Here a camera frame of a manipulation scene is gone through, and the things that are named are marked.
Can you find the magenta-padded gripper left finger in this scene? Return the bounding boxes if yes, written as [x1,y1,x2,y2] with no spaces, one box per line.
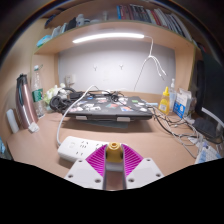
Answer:
[64,145,109,191]

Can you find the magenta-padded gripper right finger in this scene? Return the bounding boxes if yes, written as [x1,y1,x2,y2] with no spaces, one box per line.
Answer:
[121,144,165,191]

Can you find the white power strip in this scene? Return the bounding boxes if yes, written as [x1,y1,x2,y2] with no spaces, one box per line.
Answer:
[57,135,110,164]

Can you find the grey laptop stand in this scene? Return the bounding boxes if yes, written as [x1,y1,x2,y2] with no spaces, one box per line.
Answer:
[74,114,133,130]

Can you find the black sticker-covered laptop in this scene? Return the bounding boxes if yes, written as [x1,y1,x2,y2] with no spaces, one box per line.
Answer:
[62,94,155,122]

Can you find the yellow squeeze bottle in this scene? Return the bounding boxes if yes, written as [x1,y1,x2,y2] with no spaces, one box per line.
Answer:
[157,86,171,116]

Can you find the black headphones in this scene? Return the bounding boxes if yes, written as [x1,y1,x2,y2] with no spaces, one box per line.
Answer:
[48,86,80,114]

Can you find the blue white box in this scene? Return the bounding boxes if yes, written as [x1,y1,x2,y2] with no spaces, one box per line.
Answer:
[172,87,194,120]

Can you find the clear pump bottle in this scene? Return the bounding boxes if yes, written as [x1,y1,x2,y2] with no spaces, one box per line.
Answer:
[167,77,178,113]

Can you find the white blue keyboard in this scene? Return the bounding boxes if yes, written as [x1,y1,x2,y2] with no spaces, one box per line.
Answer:
[194,141,223,165]

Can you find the black pouch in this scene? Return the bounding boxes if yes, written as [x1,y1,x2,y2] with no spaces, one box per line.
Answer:
[192,117,221,140]

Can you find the clear plastic water bottle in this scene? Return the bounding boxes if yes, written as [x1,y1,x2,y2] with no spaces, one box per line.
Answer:
[30,63,47,119]

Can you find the white cylindrical container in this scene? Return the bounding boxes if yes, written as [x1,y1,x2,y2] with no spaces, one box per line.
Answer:
[5,107,21,135]

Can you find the black monitor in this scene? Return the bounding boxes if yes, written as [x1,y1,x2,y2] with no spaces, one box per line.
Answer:
[194,49,224,141]

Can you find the white LED light bar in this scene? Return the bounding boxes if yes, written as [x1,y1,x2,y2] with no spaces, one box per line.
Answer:
[71,31,146,45]

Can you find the wooden shelf with books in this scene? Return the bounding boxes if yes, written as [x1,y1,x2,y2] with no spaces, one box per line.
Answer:
[33,2,202,56]

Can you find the black desk cable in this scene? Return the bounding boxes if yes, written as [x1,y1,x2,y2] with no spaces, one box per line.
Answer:
[151,105,202,138]

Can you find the white power strip cable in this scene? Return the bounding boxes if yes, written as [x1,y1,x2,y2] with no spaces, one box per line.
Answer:
[55,84,101,148]

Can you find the white desk cable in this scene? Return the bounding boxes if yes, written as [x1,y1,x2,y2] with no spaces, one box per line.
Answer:
[159,112,202,160]

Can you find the white wall socket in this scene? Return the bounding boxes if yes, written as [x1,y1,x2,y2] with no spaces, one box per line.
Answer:
[64,74,76,89]

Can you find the white hanging multi-head cable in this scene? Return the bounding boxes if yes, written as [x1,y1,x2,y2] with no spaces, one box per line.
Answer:
[132,34,168,93]

